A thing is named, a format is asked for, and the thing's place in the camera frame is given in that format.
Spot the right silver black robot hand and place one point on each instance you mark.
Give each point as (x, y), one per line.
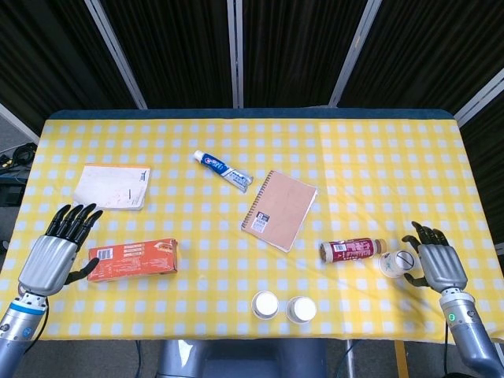
(443, 267)

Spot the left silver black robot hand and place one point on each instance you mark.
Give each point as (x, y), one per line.
(47, 262)

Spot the small white yogurt bottle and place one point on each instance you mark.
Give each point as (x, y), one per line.
(395, 264)

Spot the white paper cup blue flower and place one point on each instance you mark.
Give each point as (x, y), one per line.
(265, 304)

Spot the grey robot base column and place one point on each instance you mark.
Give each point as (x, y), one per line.
(240, 358)

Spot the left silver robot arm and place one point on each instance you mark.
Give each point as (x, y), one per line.
(17, 330)

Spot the dark equipment box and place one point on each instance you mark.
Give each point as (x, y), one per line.
(12, 191)

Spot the orange cardboard box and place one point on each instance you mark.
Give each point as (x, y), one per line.
(132, 262)

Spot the red Costa coffee bottle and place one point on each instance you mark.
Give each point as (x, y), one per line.
(350, 250)

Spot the white worn paperback book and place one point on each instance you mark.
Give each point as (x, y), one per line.
(112, 187)

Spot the yellow floor tape strip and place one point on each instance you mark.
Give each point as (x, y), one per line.
(401, 360)

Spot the black ribbed partition panel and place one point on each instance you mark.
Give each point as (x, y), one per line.
(425, 51)
(295, 51)
(51, 59)
(488, 157)
(177, 51)

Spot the yellow white checkered tablecloth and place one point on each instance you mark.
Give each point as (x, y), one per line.
(354, 177)

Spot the white paper cup green leaves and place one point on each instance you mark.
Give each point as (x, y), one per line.
(301, 309)

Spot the brown spiral notebook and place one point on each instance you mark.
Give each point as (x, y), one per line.
(281, 210)

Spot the blue white toothpaste tube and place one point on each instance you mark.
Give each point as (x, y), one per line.
(222, 170)

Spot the white partition frame post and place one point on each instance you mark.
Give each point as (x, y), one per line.
(17, 122)
(354, 53)
(116, 53)
(478, 94)
(235, 51)

